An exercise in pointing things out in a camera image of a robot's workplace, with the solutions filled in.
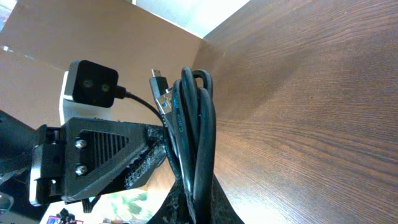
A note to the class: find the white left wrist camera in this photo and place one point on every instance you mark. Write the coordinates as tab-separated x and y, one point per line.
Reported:
88	91

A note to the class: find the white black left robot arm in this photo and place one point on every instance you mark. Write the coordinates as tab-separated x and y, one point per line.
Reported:
16	159

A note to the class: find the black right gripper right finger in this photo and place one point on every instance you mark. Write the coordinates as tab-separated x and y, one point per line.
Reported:
222	211

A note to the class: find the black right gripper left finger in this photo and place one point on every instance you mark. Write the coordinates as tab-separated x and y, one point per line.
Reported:
176	208

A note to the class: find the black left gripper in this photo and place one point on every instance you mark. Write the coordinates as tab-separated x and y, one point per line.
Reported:
81	158

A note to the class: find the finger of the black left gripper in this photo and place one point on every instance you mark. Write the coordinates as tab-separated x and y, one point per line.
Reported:
140	169

